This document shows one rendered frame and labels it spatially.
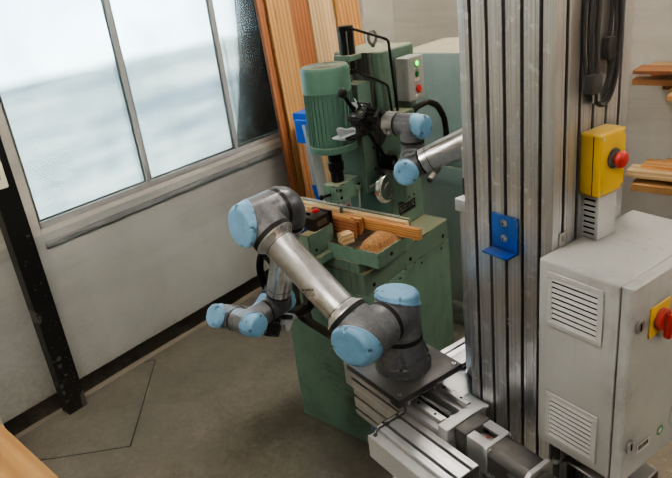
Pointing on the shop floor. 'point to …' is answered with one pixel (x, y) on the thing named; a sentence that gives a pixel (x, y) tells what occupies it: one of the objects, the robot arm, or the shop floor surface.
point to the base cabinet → (435, 327)
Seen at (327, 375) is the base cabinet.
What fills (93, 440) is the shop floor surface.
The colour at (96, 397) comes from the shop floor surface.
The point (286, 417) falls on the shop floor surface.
